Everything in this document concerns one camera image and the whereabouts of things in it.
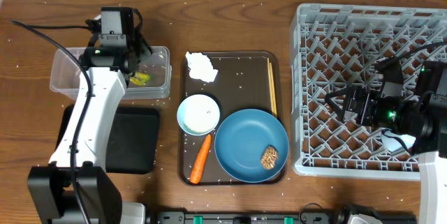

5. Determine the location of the green foil snack wrapper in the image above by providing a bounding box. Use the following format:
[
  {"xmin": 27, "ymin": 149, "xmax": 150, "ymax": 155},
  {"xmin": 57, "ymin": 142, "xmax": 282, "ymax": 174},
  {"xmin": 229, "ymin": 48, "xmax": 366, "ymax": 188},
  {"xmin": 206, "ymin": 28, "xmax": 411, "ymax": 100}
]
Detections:
[{"xmin": 130, "ymin": 72, "xmax": 151, "ymax": 86}]

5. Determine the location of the light blue cup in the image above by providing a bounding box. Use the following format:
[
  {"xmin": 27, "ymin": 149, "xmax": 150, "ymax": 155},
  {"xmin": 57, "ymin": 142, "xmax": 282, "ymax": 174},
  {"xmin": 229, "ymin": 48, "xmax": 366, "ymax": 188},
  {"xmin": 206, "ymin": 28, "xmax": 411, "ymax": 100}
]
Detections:
[{"xmin": 381, "ymin": 128, "xmax": 416, "ymax": 153}]

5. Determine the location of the white napkin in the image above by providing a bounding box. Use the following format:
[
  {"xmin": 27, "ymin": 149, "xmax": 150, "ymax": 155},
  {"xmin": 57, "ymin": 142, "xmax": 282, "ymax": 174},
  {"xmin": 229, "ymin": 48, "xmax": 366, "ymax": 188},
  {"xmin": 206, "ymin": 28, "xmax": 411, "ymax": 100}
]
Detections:
[{"xmin": 185, "ymin": 52, "xmax": 219, "ymax": 83}]

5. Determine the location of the light blue rice bowl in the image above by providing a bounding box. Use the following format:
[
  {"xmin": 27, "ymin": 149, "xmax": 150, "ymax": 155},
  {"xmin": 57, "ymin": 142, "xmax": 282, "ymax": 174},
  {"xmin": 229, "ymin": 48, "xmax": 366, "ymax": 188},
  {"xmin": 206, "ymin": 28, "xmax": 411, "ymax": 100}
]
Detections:
[{"xmin": 177, "ymin": 94, "xmax": 221, "ymax": 136}]

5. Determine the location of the orange carrot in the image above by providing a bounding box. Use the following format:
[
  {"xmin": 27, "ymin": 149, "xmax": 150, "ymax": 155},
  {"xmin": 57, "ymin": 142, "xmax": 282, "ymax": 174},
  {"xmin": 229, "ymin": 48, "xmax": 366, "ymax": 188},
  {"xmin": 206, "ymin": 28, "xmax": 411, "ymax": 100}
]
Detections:
[{"xmin": 190, "ymin": 134, "xmax": 212, "ymax": 184}]

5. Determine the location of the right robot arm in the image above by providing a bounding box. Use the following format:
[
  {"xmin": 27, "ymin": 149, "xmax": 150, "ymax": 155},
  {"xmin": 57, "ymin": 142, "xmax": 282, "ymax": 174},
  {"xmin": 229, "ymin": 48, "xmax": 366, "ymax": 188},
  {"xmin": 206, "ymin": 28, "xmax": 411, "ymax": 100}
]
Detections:
[{"xmin": 325, "ymin": 59, "xmax": 446, "ymax": 223}]

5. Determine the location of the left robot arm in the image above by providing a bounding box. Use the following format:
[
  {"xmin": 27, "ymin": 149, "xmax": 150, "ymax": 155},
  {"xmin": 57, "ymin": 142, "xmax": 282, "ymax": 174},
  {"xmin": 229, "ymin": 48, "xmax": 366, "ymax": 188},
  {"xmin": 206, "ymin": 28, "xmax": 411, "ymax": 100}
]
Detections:
[{"xmin": 27, "ymin": 7, "xmax": 152, "ymax": 223}]

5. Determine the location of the grey dishwasher rack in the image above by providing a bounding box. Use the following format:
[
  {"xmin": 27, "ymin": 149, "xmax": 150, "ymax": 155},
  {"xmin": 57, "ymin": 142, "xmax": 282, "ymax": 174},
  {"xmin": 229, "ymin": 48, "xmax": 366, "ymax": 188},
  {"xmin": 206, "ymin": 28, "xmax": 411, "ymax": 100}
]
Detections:
[{"xmin": 290, "ymin": 3, "xmax": 446, "ymax": 181}]

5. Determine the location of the clear plastic bin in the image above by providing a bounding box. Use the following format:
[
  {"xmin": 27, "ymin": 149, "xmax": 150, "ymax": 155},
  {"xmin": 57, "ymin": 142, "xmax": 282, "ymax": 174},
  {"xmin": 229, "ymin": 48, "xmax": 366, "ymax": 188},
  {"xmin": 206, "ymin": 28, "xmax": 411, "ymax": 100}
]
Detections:
[{"xmin": 50, "ymin": 46, "xmax": 172, "ymax": 100}]

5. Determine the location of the wooden chopstick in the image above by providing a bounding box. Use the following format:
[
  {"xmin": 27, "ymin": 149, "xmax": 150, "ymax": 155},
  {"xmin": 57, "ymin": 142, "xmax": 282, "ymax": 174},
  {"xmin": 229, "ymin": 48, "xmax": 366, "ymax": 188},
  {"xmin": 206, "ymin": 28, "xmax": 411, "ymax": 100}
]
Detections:
[
  {"xmin": 267, "ymin": 58, "xmax": 277, "ymax": 117},
  {"xmin": 269, "ymin": 62, "xmax": 277, "ymax": 118}
]

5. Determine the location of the brown patterned food piece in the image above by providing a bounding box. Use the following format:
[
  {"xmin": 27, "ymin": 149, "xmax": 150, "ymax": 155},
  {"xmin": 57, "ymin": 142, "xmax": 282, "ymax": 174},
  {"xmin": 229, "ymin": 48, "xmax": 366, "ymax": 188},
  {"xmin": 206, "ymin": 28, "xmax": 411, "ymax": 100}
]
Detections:
[{"xmin": 261, "ymin": 145, "xmax": 279, "ymax": 170}]

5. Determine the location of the black plastic tray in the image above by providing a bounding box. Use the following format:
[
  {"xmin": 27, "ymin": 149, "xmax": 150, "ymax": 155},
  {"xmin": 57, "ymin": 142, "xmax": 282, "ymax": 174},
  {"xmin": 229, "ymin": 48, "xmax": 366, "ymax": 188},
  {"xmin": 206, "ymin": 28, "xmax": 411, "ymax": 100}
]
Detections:
[{"xmin": 48, "ymin": 107, "xmax": 160, "ymax": 177}]

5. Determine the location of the blue plate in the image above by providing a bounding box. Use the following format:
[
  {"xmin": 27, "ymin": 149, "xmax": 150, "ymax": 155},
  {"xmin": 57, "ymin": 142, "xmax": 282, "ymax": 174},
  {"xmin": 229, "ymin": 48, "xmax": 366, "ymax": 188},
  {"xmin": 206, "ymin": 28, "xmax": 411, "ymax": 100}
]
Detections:
[{"xmin": 214, "ymin": 109, "xmax": 289, "ymax": 184}]

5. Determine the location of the brown serving tray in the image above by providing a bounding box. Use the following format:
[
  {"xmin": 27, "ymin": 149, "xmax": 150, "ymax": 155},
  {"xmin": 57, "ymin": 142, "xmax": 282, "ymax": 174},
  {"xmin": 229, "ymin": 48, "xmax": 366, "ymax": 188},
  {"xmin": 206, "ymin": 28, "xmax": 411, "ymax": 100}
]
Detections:
[{"xmin": 180, "ymin": 52, "xmax": 285, "ymax": 186}]

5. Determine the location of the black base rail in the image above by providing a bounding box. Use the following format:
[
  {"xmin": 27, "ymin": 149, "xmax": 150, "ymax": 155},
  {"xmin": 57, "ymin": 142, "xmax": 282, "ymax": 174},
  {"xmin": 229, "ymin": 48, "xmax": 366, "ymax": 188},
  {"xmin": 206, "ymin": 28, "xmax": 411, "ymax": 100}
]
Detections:
[{"xmin": 152, "ymin": 211, "xmax": 332, "ymax": 224}]

